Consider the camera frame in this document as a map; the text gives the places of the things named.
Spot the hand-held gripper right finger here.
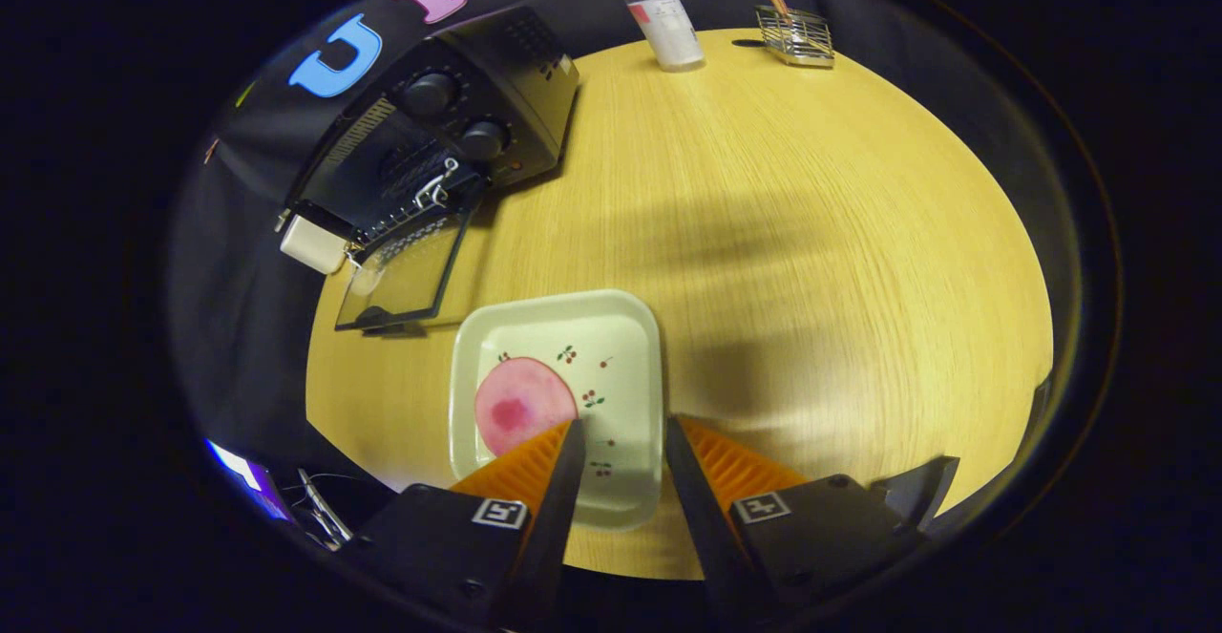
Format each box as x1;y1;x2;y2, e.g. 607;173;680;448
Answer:
665;413;960;615

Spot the white bread toaster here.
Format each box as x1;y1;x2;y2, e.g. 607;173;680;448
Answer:
280;215;349;276

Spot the square white patterned plate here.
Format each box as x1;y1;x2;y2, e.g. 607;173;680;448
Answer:
449;289;664;532

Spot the pink round food slice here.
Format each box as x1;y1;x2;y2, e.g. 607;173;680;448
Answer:
474;357;579;457

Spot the black toaster oven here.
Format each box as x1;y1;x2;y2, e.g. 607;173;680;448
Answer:
277;6;581;333

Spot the small wire basket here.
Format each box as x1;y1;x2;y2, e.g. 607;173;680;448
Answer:
754;3;836;68

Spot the black backdrop cloth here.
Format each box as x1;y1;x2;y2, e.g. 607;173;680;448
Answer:
172;0;956;491

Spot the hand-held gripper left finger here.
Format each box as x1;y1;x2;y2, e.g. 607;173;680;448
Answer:
348;418;587;629

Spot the thin grey cable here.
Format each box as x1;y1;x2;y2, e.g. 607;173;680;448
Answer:
286;466;356;553

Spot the white cord loop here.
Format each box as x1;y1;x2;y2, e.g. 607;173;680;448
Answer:
412;158;461;214

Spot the clear plastic bottle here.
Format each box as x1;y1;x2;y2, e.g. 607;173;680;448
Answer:
622;0;706;73

